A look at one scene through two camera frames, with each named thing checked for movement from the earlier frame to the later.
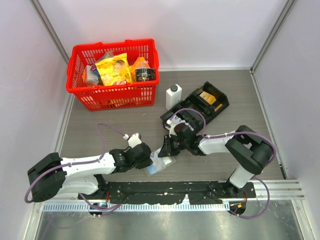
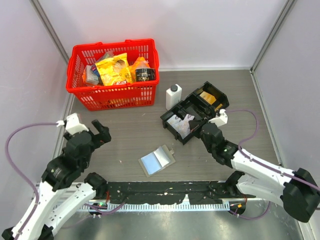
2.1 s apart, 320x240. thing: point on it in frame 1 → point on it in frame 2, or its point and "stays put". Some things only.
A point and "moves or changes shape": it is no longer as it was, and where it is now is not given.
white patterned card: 158,163 moves or changes shape
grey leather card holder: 159,163 stays put
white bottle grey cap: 173,96 stays put
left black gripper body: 145,163 → 93,147
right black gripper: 167,149 → 196,125
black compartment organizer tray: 203,105 stays put
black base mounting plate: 196,192 stays put
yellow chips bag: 115,70 stays put
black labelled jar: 145,74 stays put
